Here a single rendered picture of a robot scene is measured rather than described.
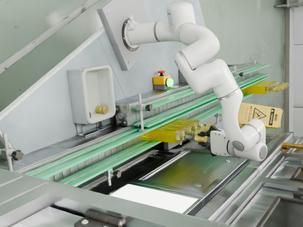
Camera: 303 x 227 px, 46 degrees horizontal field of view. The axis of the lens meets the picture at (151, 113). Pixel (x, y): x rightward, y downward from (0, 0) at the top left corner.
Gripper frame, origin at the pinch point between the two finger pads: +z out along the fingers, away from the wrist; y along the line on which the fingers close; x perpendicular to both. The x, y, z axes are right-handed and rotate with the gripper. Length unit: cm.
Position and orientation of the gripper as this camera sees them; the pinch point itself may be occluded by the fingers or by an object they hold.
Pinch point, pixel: (203, 138)
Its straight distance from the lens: 153.8
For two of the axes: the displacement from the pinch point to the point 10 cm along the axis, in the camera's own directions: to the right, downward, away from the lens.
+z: -6.5, -1.2, 7.5
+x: -7.5, 2.1, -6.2
